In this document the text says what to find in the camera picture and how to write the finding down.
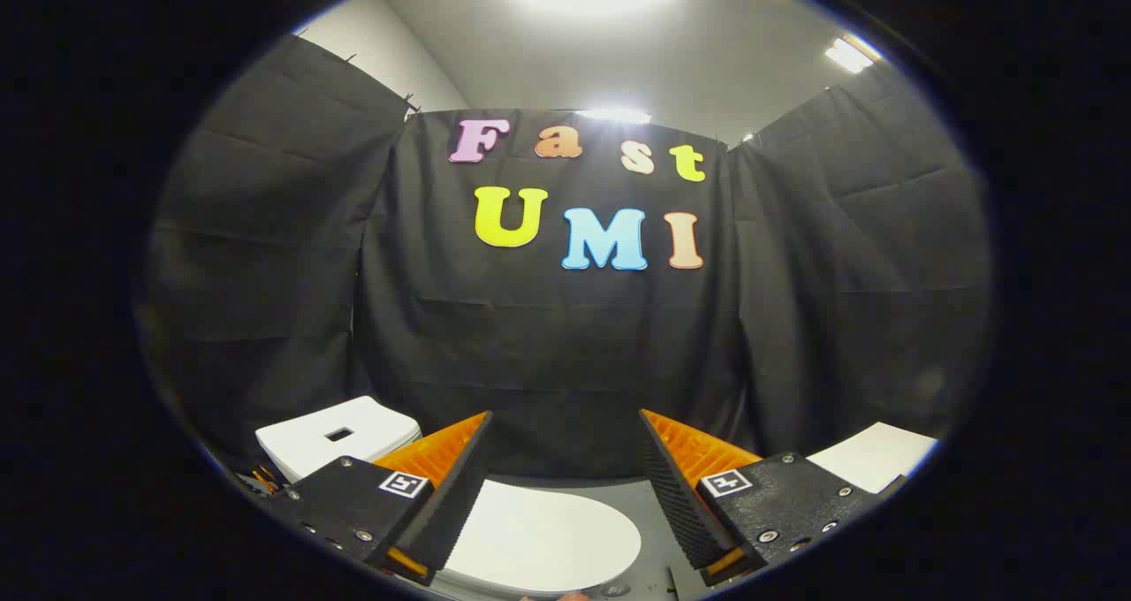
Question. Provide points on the white toilet tank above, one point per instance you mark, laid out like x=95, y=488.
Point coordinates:
x=300, y=446

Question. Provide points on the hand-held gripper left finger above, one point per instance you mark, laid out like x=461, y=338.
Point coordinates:
x=455, y=513

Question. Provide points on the white toilet lid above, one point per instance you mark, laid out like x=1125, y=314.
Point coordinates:
x=548, y=539

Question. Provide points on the grey cabinet with white top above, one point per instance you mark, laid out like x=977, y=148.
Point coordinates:
x=870, y=455

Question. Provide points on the black backdrop cloth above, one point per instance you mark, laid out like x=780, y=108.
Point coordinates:
x=548, y=345

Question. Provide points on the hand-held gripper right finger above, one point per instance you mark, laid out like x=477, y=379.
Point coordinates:
x=680, y=513

